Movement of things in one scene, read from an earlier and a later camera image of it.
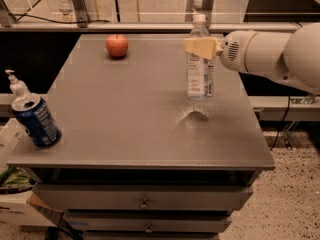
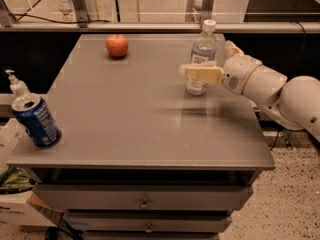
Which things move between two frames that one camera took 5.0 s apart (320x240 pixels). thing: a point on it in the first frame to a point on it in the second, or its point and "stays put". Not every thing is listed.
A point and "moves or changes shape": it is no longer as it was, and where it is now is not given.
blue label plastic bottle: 200,68 moves or changes shape
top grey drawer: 143,197 stays put
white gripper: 232,52 to 239,72
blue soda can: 37,119 stays put
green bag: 15,179 stays put
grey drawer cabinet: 138,159 stays put
